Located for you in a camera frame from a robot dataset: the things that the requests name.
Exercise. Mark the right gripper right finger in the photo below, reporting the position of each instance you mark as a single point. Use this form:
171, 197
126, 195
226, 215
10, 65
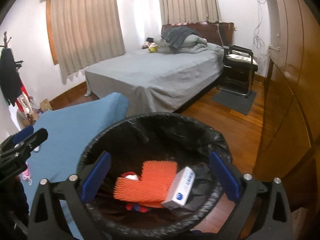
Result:
273, 221

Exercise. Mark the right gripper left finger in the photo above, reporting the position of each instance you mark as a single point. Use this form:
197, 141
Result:
47, 220

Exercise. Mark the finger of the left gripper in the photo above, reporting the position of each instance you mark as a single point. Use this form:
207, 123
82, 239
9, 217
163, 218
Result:
23, 134

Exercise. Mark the pink face mask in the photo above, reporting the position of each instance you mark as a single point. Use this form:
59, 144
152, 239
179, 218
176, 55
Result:
26, 175

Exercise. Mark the white medicine box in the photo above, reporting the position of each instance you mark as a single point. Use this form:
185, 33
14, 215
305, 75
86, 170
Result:
180, 189

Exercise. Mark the black lined trash bin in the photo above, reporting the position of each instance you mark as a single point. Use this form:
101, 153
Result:
160, 137

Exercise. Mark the wooden coat rack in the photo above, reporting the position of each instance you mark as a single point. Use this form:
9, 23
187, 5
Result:
5, 44

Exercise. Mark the brown paper bag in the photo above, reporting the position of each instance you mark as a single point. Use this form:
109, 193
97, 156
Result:
45, 105

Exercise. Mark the blue table cloth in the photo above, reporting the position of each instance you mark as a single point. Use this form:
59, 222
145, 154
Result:
70, 130

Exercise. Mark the red hanging garment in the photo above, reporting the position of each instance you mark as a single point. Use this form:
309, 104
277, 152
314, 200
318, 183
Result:
22, 101

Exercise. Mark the black jacket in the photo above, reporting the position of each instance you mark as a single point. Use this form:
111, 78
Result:
10, 79

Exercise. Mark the wooden wardrobe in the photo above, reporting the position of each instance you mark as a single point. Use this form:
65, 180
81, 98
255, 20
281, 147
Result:
289, 146

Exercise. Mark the grey floor mat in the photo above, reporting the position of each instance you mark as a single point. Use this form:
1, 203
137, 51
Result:
235, 102

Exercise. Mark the left beige curtain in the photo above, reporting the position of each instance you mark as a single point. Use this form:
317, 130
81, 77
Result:
85, 32

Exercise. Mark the beige curtain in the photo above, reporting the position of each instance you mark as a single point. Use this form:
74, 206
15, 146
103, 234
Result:
85, 32
189, 11

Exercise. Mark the bed with grey sheet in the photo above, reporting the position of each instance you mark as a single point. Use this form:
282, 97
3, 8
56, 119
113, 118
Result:
155, 82

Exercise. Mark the yellow plush toy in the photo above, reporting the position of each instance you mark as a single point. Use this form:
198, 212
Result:
153, 48

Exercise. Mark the black metal chair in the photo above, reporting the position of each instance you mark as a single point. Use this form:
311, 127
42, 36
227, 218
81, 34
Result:
239, 68

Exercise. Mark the grey folded quilt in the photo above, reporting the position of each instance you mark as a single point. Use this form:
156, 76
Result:
180, 40

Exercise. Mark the right beige curtain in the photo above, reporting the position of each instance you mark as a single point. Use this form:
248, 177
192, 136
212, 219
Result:
189, 11

